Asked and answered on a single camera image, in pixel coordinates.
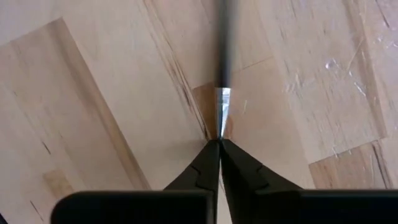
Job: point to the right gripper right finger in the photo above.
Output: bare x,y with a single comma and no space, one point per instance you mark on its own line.
295,207

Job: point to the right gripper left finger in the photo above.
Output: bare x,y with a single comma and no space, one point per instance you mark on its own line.
140,207

